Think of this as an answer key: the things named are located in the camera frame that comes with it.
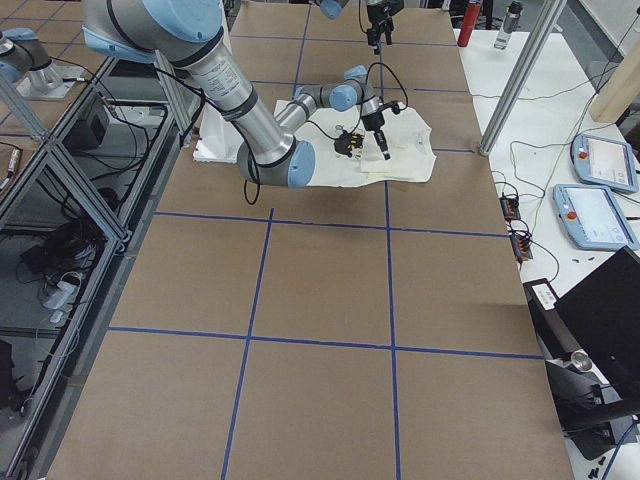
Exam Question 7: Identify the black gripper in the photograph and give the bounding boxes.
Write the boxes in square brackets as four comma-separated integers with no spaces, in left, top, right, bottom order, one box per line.
[366,0,403,53]
[362,111,391,160]

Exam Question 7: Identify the cream long-sleeve cat shirt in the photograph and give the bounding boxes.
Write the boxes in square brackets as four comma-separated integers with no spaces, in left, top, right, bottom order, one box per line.
[296,107,436,187]

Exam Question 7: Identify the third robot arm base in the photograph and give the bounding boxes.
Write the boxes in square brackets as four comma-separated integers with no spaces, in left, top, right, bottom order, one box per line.
[1,27,85,101]

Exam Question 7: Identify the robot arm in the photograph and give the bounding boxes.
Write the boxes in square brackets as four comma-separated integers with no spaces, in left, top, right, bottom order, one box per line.
[83,0,391,188]
[314,0,405,55]

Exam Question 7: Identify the red cylinder bottle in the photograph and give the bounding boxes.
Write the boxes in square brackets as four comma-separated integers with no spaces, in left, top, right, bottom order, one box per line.
[457,0,482,48]

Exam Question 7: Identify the grey water bottle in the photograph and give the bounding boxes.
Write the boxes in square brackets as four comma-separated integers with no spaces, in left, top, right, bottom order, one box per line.
[493,0,523,50]

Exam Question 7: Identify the right usb hub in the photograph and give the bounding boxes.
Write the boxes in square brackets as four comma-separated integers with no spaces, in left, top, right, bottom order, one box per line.
[499,194,521,222]

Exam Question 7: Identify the usb hub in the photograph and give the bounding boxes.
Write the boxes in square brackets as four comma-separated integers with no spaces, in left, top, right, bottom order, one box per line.
[499,194,521,222]
[509,230,533,264]

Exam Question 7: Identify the left usb hub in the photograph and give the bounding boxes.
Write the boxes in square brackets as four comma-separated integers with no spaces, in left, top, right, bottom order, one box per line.
[509,230,533,264]

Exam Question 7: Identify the near teach pendant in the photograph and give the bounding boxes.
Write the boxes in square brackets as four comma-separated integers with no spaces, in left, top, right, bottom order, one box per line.
[552,184,639,251]

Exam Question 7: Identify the teach pendant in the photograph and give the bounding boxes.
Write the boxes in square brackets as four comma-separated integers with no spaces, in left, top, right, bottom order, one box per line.
[570,134,639,194]
[552,184,639,251]

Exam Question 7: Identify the far teach pendant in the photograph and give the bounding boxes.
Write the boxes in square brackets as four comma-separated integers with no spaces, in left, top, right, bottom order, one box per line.
[570,134,639,194]

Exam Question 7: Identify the black box with label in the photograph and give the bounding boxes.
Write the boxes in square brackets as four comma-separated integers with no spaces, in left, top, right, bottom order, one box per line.
[523,278,559,320]

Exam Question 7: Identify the black monitor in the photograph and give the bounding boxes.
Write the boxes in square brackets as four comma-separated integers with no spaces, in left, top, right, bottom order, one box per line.
[555,247,639,398]

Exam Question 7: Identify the black monitor stand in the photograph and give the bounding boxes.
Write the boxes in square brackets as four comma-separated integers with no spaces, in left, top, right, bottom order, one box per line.
[545,350,639,460]

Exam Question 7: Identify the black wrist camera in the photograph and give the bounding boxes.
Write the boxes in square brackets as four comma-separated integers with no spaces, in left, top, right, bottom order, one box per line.
[381,101,405,115]

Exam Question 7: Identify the aluminium frame post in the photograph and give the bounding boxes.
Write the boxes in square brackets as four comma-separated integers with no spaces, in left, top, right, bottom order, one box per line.
[478,0,567,156]

